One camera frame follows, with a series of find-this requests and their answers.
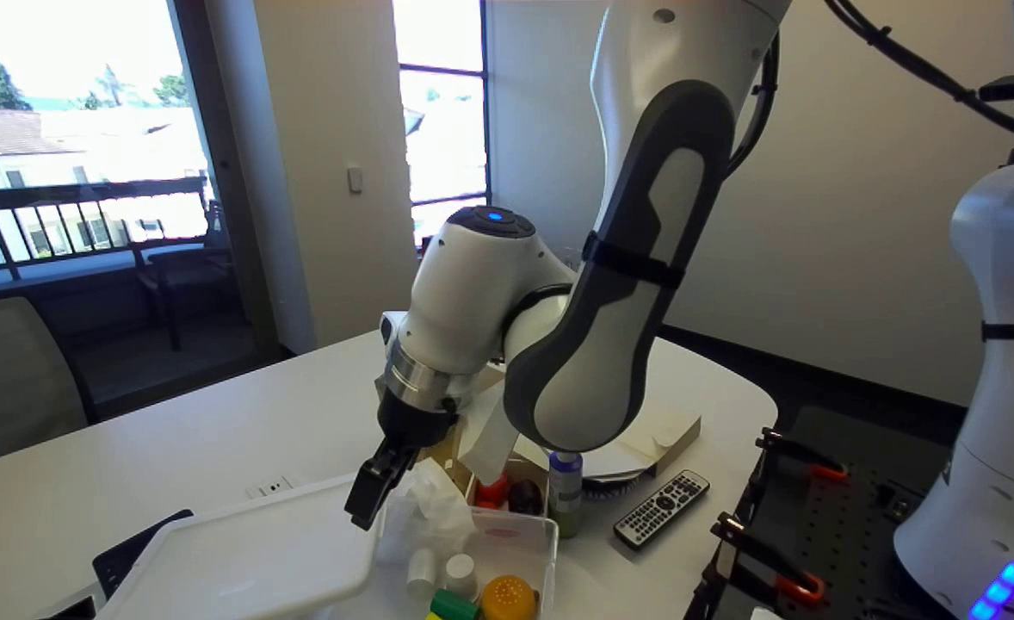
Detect large window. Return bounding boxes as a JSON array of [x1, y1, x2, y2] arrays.
[[0, 0, 219, 304]]

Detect red item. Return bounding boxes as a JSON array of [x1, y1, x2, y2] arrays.
[[473, 474, 510, 511]]

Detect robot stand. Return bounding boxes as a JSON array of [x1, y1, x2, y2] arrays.
[[683, 403, 974, 620]]

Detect narrow window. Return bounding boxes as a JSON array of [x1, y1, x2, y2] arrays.
[[392, 0, 492, 248]]

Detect balcony railing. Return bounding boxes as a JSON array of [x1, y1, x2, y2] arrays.
[[0, 176, 212, 287]]

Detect clear plastic tote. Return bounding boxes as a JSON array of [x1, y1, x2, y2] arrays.
[[322, 489, 560, 620]]

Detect black tablet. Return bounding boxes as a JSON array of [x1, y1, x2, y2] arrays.
[[92, 509, 195, 601]]

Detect black remote control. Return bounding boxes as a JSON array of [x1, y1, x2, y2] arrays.
[[613, 469, 712, 551]]

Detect black clamp orange handles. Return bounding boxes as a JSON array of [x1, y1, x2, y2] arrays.
[[755, 427, 850, 481], [710, 511, 826, 605]]

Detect small white bottle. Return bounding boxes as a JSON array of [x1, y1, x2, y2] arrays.
[[444, 553, 479, 601], [407, 548, 438, 601]]

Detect dark round item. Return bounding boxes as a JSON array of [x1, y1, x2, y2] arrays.
[[508, 479, 545, 516]]

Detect white plastic lid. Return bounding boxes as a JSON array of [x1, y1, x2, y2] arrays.
[[94, 473, 385, 620]]

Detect open cardboard box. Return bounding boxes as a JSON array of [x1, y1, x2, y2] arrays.
[[425, 366, 553, 519]]

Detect crumpled white plastic bag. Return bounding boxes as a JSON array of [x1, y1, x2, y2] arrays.
[[393, 457, 479, 556]]

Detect grey office chair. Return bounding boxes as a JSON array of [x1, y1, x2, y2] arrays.
[[0, 295, 100, 472]]

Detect black ribbed disc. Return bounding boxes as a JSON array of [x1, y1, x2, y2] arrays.
[[582, 473, 648, 502]]

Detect dark outdoor chair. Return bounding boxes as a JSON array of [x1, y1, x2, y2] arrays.
[[131, 199, 238, 351]]

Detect orange perforated cap jar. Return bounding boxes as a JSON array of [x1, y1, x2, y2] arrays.
[[480, 574, 539, 620]]

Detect blue capped bottle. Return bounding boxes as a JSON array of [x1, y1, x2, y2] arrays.
[[547, 449, 584, 540]]

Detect green block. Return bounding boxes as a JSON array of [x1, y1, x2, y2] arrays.
[[429, 589, 480, 620]]

